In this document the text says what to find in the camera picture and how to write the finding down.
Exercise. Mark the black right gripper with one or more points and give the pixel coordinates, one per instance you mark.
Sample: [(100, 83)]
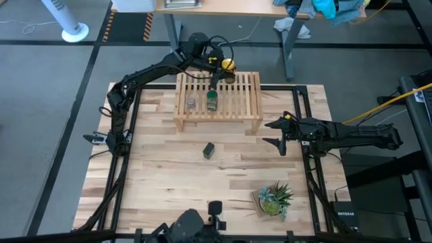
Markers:
[(298, 131)]

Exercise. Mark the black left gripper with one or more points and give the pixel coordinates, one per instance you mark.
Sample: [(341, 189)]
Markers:
[(216, 67)]

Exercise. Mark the green-lid oregano jar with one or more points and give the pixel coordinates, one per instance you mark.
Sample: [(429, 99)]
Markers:
[(212, 99)]

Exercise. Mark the yellow-lid onion spice jar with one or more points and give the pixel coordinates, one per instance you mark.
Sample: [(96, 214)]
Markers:
[(228, 65)]

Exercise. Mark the small clear spice jar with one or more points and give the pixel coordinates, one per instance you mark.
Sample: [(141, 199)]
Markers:
[(191, 103)]

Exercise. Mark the dark green spice tin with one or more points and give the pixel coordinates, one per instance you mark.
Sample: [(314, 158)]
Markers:
[(209, 150)]

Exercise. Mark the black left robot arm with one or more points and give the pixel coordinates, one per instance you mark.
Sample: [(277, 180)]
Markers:
[(148, 72)]

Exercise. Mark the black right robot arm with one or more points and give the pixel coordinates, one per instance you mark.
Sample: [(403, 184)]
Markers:
[(357, 135)]

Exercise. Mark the wooden slatted shelf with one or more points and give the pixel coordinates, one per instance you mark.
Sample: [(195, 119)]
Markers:
[(239, 101)]

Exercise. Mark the potted succulent plant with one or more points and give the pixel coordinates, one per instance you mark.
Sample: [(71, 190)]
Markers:
[(275, 200)]

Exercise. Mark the wooden desk with grey legs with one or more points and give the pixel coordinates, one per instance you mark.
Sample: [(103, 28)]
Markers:
[(236, 8)]

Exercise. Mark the stack of books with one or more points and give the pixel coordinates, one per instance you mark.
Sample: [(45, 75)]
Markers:
[(182, 3)]

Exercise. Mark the white cloth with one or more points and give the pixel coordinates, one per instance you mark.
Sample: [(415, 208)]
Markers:
[(287, 25)]

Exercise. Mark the black mat with hazard stripes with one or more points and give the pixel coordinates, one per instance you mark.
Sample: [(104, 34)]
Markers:
[(128, 27)]

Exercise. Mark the black Netgear router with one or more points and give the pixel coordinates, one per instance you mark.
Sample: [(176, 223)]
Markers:
[(346, 216)]

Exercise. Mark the white box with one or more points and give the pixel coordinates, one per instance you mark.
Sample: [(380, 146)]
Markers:
[(135, 5)]

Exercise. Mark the black side table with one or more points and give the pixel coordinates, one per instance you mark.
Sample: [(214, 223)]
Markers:
[(418, 135)]

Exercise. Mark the black metal table frame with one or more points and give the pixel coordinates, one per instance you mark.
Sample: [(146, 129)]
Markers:
[(300, 101)]

